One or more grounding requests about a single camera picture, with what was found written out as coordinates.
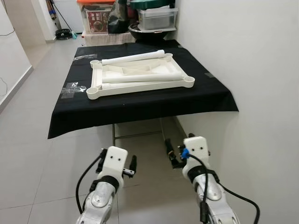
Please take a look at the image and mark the white plastic table top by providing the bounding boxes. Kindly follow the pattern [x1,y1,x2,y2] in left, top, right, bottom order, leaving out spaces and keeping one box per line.
[86,52,196,101]

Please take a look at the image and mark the black tablecloth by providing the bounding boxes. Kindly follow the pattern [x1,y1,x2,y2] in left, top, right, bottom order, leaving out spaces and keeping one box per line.
[48,40,239,140]

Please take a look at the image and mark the large clear tape patch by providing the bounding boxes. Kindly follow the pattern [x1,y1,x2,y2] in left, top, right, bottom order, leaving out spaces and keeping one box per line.
[61,83,81,99]

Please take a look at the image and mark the narrow clear tape strip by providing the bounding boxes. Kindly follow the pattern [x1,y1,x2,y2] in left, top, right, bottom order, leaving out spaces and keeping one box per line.
[77,54,100,60]

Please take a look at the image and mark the black wok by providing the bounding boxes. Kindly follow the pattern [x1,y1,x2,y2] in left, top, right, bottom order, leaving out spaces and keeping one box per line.
[128,23,176,43]

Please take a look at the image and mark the beige cloth covered bench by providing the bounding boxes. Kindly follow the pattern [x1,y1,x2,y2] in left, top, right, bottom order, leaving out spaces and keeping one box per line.
[79,32,136,46]

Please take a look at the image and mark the clear plastic storage box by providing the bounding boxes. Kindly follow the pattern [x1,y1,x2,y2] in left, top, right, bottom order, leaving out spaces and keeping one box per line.
[137,7,179,31]

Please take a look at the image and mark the red printed carton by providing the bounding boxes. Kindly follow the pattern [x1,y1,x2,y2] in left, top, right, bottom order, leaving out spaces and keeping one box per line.
[83,5,113,34]

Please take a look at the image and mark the black plastic bag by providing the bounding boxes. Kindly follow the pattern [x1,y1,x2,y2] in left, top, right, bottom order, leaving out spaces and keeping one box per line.
[108,0,136,34]

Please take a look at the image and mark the dark green lid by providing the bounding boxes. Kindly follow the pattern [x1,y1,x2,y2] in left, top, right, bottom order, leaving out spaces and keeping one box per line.
[130,0,177,10]

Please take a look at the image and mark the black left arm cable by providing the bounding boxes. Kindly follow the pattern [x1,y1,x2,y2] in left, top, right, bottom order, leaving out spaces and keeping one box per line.
[76,154,103,210]

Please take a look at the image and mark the black coiled hose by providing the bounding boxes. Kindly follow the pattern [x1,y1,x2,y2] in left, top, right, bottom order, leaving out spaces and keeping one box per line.
[55,29,75,40]

